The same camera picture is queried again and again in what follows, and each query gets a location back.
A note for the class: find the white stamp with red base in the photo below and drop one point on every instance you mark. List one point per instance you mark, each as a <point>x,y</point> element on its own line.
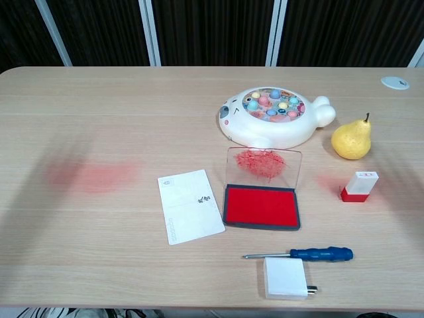
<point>359,183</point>

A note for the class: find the red ink pad case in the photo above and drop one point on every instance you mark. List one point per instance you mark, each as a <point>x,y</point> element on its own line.
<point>261,205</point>

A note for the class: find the white postcard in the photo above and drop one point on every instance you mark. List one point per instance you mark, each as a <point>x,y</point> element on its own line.
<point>189,208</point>

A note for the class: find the white fish-shaped fishing toy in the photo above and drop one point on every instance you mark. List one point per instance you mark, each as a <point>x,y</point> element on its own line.
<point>265,132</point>

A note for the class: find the white power adapter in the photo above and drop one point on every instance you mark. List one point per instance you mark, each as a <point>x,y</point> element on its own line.
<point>285,278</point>

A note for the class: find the yellow pear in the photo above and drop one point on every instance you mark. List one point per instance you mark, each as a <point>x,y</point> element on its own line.
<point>351,142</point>

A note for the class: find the white partition post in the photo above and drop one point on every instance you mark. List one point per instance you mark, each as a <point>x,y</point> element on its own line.
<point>418,59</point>
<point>53,33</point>
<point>149,33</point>
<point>276,33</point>

